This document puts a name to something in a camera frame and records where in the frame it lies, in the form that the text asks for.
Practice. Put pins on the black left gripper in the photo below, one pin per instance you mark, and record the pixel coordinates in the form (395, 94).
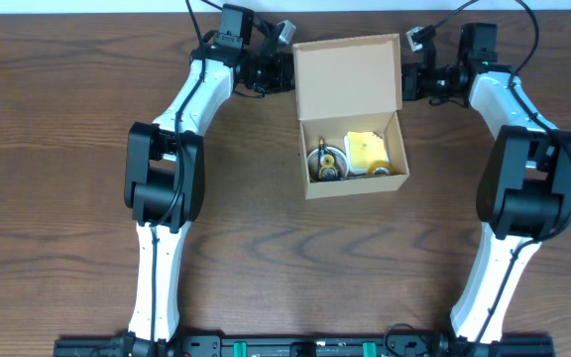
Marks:
(286, 70)

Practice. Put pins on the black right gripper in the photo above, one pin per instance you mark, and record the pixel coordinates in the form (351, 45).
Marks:
(409, 80)

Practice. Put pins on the cardboard box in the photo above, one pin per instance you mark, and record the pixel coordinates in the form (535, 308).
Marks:
(344, 85)

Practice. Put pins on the yellow sticky note pad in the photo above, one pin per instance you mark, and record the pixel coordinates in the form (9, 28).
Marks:
(362, 149)

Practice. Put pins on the yellow clear tape roll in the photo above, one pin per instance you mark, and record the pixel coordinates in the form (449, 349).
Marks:
(381, 168)

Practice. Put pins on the white masking tape roll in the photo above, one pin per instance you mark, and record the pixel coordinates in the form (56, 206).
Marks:
(341, 162)

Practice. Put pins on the yellow black correction tape dispenser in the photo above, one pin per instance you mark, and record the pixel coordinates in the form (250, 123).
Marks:
(327, 170)

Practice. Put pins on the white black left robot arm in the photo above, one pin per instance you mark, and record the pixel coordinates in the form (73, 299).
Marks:
(165, 163)

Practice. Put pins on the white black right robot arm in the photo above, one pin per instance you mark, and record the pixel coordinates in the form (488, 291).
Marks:
(524, 194)

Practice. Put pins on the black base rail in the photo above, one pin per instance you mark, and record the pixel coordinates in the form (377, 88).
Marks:
(400, 340)

